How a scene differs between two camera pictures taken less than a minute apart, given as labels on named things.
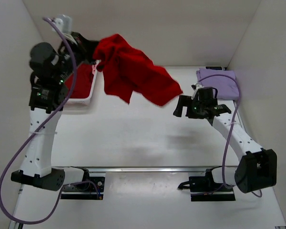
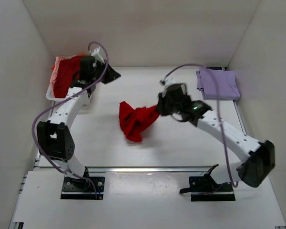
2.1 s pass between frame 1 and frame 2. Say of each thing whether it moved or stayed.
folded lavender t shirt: stayed
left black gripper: moved
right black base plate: stayed
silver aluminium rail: stayed
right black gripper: moved
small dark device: stayed
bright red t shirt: moved
